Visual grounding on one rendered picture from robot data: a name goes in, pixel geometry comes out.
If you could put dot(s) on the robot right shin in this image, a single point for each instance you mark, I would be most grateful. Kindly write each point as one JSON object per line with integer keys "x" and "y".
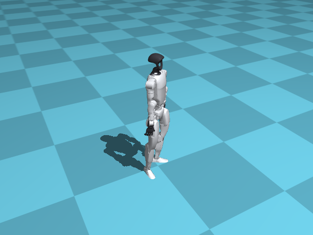
{"x": 149, "y": 155}

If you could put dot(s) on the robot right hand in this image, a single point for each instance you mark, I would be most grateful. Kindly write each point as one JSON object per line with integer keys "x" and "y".
{"x": 149, "y": 130}

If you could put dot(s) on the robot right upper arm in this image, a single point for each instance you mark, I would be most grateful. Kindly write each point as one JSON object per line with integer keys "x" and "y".
{"x": 150, "y": 86}

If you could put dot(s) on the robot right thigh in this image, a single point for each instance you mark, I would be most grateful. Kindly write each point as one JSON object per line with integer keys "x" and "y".
{"x": 153, "y": 138}

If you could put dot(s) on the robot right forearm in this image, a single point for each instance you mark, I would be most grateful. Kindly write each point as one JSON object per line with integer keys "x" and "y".
{"x": 151, "y": 113}

